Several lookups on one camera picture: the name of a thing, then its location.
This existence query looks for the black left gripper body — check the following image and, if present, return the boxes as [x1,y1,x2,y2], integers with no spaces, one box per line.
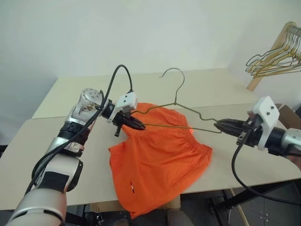
[112,110,133,137]

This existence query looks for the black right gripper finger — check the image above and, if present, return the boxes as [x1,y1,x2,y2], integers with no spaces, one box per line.
[214,119,248,128]
[213,124,247,136]

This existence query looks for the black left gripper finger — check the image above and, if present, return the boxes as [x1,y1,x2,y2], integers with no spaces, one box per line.
[124,121,147,131]
[127,115,145,128]

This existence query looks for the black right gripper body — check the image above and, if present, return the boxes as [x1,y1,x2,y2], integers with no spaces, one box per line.
[236,115,264,148]

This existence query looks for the orange shorts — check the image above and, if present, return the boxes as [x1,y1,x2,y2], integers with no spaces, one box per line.
[108,102,214,220]

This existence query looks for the olive wire hanger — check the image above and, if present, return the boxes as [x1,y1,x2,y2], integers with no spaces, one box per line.
[131,67,223,135]

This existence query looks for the brown cardboard box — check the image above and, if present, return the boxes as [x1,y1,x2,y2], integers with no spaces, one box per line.
[274,103,297,130]

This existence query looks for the wooden stick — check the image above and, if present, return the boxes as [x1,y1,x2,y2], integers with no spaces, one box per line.
[229,188,248,226]

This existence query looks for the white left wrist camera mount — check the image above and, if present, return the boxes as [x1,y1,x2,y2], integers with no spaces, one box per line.
[108,91,138,123]

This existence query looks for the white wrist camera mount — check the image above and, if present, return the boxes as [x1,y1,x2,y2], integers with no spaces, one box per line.
[248,96,281,152]
[108,91,138,123]

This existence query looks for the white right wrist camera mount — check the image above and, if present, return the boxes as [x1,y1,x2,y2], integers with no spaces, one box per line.
[248,96,281,152]

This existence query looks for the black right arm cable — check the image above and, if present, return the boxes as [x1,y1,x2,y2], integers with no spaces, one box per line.
[231,130,301,204]

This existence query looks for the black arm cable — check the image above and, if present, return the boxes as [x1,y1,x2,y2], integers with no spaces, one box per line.
[24,64,135,196]
[231,130,301,204]

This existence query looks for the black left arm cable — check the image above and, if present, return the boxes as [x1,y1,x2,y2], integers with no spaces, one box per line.
[24,64,135,196]

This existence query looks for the gold wire hanger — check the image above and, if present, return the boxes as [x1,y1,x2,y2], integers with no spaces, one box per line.
[248,28,301,75]
[251,30,301,79]

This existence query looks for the black table frame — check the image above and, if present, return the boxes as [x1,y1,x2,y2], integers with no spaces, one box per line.
[65,180,301,226]

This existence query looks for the bunch of wire hangers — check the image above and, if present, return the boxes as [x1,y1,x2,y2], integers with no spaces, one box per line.
[245,25,301,71]

